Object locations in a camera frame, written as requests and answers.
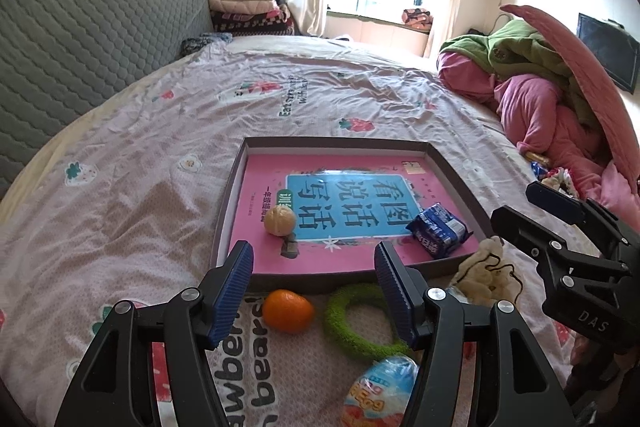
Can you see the egg-shaped toy packet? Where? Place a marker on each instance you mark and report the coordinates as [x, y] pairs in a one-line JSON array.
[[380, 387]]

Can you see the dark patterned folded blanket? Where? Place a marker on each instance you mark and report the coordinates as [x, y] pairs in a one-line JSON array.
[[250, 26]]

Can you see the pink clothing pile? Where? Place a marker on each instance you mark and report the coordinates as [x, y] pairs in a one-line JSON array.
[[540, 117]]

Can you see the beige walnut-shaped ball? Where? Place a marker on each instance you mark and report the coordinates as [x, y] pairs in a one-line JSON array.
[[279, 219]]

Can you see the orange tangerine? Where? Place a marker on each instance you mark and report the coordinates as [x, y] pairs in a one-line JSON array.
[[287, 311]]

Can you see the blue snack packet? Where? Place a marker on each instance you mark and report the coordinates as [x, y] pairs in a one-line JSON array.
[[437, 227]]

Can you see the strawberry printed bed sheet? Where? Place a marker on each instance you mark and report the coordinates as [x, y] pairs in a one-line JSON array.
[[125, 207]]

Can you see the pink quilted pad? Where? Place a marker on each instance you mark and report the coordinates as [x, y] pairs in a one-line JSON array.
[[590, 72]]

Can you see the small patterned cloth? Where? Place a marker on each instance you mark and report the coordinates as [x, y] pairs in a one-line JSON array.
[[560, 179]]

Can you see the green jacket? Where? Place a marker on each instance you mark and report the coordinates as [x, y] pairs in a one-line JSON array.
[[520, 52]]

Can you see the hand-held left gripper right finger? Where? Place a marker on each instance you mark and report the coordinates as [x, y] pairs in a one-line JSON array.
[[395, 292]]

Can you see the black television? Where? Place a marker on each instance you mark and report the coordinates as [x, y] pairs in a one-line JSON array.
[[610, 52]]

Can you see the pink book with blue label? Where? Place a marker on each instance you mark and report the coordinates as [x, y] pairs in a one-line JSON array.
[[260, 187]]

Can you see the dark knitted cloth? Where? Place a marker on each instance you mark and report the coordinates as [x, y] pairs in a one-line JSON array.
[[205, 43]]

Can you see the patterned windowsill cushion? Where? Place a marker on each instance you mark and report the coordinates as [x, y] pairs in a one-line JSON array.
[[417, 18]]

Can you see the grey quilted headboard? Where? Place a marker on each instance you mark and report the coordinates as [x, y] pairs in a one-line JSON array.
[[75, 47]]

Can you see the cream plush toy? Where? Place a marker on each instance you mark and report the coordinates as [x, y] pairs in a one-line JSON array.
[[480, 272]]

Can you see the shallow grey cardboard box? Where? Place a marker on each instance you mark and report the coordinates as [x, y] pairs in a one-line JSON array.
[[310, 283]]

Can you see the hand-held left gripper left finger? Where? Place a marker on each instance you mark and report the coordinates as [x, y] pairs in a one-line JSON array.
[[232, 292]]

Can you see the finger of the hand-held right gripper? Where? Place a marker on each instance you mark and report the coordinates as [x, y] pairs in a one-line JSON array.
[[555, 199], [520, 222]]

